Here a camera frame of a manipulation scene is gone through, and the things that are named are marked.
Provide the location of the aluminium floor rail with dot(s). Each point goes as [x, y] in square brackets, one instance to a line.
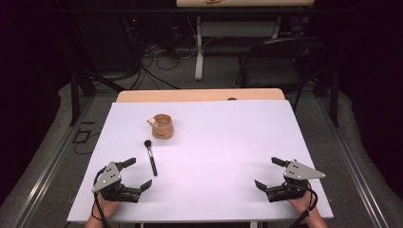
[351, 164]
[47, 167]

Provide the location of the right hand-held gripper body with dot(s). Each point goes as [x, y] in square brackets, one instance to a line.
[296, 180]

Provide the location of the black makeup brush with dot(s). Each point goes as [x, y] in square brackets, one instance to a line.
[151, 158]

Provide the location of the black metal stand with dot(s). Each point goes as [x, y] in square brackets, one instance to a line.
[333, 95]
[80, 84]

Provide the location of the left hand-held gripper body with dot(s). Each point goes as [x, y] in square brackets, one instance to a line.
[109, 177]

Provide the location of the person's left hand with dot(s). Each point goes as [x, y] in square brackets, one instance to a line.
[107, 205]

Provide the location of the person's right hand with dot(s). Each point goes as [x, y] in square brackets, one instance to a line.
[301, 202]

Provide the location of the brown ceramic mug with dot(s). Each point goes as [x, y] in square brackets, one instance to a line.
[163, 128]

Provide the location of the white-legged wooden desk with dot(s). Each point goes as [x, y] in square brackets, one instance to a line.
[234, 30]

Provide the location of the black folding chair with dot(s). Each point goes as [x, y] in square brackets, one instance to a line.
[278, 68]

